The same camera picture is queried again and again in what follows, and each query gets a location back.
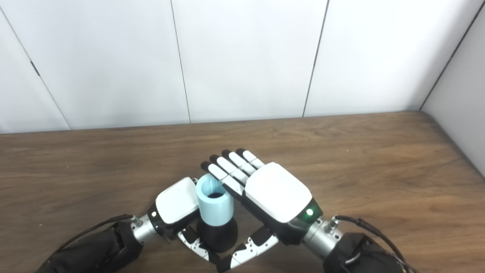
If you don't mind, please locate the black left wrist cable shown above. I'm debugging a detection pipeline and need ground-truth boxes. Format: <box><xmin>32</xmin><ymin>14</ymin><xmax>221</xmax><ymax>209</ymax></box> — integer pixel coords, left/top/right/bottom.
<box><xmin>48</xmin><ymin>214</ymin><xmax>135</xmax><ymax>263</ymax></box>

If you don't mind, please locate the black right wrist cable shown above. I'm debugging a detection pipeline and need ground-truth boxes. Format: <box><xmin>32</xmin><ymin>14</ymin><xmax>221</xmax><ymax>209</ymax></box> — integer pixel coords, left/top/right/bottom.
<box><xmin>330</xmin><ymin>215</ymin><xmax>418</xmax><ymax>273</ymax></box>

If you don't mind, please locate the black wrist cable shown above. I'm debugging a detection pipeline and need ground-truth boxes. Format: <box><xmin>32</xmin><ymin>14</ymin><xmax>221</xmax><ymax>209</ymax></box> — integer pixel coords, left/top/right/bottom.
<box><xmin>48</xmin><ymin>214</ymin><xmax>135</xmax><ymax>263</ymax></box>
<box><xmin>330</xmin><ymin>215</ymin><xmax>418</xmax><ymax>273</ymax></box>

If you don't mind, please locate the white and black left hand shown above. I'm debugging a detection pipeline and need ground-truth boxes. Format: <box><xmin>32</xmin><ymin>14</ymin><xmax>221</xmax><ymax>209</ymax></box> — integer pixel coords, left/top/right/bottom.
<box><xmin>148</xmin><ymin>177</ymin><xmax>221</xmax><ymax>264</ymax></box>

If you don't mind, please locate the black funnel-shaped nozzle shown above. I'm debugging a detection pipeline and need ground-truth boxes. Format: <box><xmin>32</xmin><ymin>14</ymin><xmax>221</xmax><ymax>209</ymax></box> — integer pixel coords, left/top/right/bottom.
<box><xmin>196</xmin><ymin>218</ymin><xmax>238</xmax><ymax>253</ymax></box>

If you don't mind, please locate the white and black right hand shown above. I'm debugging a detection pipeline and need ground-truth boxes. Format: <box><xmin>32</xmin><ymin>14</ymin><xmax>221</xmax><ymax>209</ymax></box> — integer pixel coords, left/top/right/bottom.
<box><xmin>200</xmin><ymin>149</ymin><xmax>323</xmax><ymax>273</ymax></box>

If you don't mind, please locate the light blue cylinder cup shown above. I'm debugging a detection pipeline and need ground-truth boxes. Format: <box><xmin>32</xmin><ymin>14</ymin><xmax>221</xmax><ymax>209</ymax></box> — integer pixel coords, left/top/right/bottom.
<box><xmin>196</xmin><ymin>174</ymin><xmax>234</xmax><ymax>227</ymax></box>

